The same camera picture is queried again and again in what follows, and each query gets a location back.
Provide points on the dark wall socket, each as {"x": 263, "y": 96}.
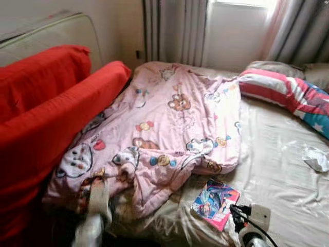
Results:
{"x": 138, "y": 54}

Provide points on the pink cartoon print quilt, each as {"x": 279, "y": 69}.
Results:
{"x": 169, "y": 128}

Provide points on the beige floral bed sheet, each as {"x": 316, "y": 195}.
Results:
{"x": 280, "y": 195}

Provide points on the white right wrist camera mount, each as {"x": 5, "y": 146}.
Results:
{"x": 260, "y": 217}

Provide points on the red fabric cushion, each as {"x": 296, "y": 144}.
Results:
{"x": 36, "y": 72}
{"x": 46, "y": 128}

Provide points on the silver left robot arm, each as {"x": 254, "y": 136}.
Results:
{"x": 91, "y": 232}

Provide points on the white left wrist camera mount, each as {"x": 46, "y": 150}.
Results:
{"x": 99, "y": 198}

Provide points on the beige upright mattress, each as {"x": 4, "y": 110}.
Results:
{"x": 51, "y": 36}

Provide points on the white crumpled sock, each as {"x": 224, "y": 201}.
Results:
{"x": 317, "y": 158}

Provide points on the colourful picture book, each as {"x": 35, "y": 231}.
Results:
{"x": 213, "y": 203}

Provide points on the red white blue bolster pillow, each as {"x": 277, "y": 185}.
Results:
{"x": 277, "y": 87}

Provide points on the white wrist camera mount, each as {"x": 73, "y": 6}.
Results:
{"x": 260, "y": 217}
{"x": 99, "y": 198}

